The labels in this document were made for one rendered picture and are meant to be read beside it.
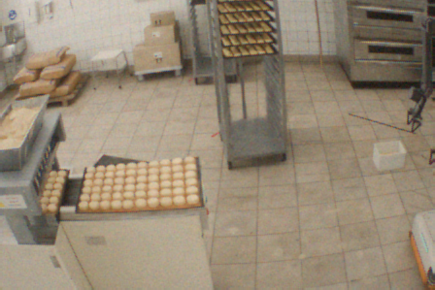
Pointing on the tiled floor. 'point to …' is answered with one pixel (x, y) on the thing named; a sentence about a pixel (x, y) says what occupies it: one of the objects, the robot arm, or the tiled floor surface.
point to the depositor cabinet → (41, 260)
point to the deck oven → (382, 22)
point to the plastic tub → (388, 155)
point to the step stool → (111, 63)
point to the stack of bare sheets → (115, 161)
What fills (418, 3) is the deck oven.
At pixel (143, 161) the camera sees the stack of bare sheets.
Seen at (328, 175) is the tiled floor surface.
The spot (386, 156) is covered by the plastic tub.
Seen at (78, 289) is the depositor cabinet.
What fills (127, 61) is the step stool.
